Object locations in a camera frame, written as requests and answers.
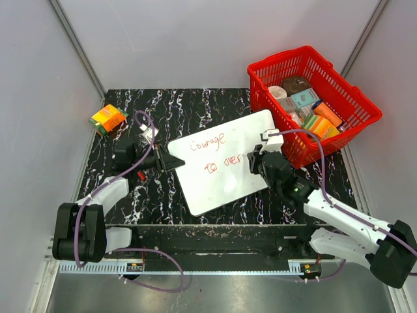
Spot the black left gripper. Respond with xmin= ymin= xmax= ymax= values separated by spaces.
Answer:
xmin=132 ymin=142 xmax=184 ymax=173

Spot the red marker cap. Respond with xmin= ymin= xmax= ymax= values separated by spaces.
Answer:
xmin=137 ymin=171 xmax=146 ymax=181

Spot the white whiteboard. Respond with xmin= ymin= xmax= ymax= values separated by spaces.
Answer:
xmin=167 ymin=110 xmax=275 ymax=216

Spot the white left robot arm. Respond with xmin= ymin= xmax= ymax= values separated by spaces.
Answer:
xmin=52 ymin=140 xmax=185 ymax=263

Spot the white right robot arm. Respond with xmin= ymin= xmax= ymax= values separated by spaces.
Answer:
xmin=248 ymin=145 xmax=416 ymax=289

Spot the white toilet paper roll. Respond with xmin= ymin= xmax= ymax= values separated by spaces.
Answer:
xmin=268 ymin=85 xmax=287 ymax=100

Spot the orange green snack box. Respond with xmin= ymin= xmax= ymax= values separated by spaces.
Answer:
xmin=89 ymin=104 xmax=128 ymax=136

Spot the yellow green sponge pack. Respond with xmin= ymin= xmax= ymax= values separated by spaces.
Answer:
xmin=302 ymin=113 xmax=340 ymax=140

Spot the teal cardboard box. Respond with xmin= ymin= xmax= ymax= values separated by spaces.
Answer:
xmin=291 ymin=88 xmax=320 ymax=109

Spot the brown round lid jar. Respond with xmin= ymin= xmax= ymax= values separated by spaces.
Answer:
xmin=281 ymin=75 xmax=311 ymax=97

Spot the red plastic shopping basket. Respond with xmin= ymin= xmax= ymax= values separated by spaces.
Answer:
xmin=247 ymin=46 xmax=382 ymax=169

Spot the orange blue box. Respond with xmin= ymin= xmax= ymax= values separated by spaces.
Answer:
xmin=311 ymin=100 xmax=343 ymax=129

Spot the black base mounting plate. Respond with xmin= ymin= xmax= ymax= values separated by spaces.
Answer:
xmin=129 ymin=224 xmax=318 ymax=260

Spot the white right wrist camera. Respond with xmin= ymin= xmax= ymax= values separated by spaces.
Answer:
xmin=260 ymin=128 xmax=284 ymax=154

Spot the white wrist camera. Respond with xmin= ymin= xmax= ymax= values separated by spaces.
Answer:
xmin=260 ymin=128 xmax=284 ymax=154
xmin=139 ymin=124 xmax=159 ymax=145

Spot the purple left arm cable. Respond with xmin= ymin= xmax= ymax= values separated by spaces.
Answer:
xmin=73 ymin=110 xmax=185 ymax=293

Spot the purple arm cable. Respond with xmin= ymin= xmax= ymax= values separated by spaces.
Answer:
xmin=266 ymin=128 xmax=417 ymax=283
xmin=73 ymin=110 xmax=185 ymax=293

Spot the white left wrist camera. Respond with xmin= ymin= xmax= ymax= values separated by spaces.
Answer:
xmin=139 ymin=124 xmax=159 ymax=145

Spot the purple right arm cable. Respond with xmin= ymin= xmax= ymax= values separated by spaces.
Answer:
xmin=266 ymin=128 xmax=417 ymax=283

